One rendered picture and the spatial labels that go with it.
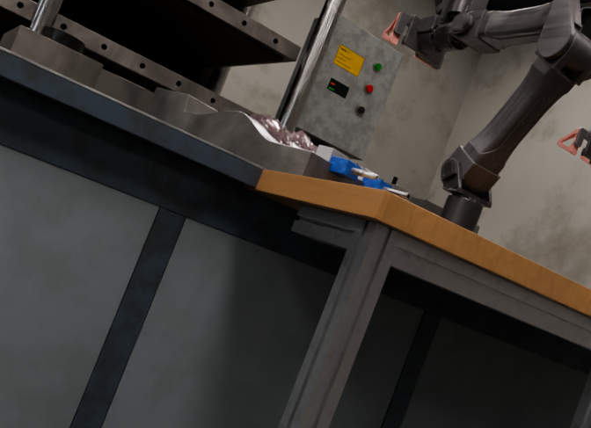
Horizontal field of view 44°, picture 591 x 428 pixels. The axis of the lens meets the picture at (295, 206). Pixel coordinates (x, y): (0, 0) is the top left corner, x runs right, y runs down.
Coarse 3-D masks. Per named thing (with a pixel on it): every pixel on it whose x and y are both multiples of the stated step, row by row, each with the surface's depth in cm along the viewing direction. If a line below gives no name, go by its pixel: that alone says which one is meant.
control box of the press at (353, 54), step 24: (312, 24) 249; (336, 48) 237; (360, 48) 242; (384, 48) 247; (336, 72) 239; (360, 72) 243; (384, 72) 248; (312, 96) 235; (336, 96) 240; (360, 96) 244; (384, 96) 249; (312, 120) 237; (336, 120) 241; (360, 120) 246; (336, 144) 242; (360, 144) 247
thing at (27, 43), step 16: (16, 32) 123; (32, 32) 122; (16, 48) 121; (32, 48) 122; (48, 48) 123; (64, 48) 125; (48, 64) 124; (64, 64) 125; (80, 64) 126; (96, 64) 128; (80, 80) 127; (96, 80) 128
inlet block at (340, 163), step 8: (320, 152) 130; (328, 152) 129; (336, 152) 129; (328, 160) 129; (336, 160) 128; (344, 160) 127; (336, 168) 127; (344, 168) 126; (352, 168) 127; (360, 168) 129; (344, 176) 128; (352, 176) 128; (360, 176) 126; (368, 176) 125; (376, 176) 124
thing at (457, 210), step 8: (448, 200) 123; (456, 200) 122; (464, 200) 121; (472, 200) 122; (448, 208) 122; (456, 208) 121; (464, 208) 121; (472, 208) 121; (480, 208) 122; (448, 216) 122; (456, 216) 121; (464, 216) 121; (472, 216) 121; (456, 224) 121; (464, 224) 121; (472, 224) 122
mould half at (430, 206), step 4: (392, 184) 149; (392, 188) 148; (396, 188) 148; (400, 188) 148; (404, 188) 149; (408, 192) 149; (408, 200) 150; (412, 200) 150; (416, 204) 151; (428, 204) 153; (432, 204) 153; (424, 208) 152; (428, 208) 153; (432, 208) 153; (436, 208) 154; (440, 208) 154; (432, 212) 153; (436, 212) 154; (440, 212) 154; (476, 228) 160; (476, 232) 160
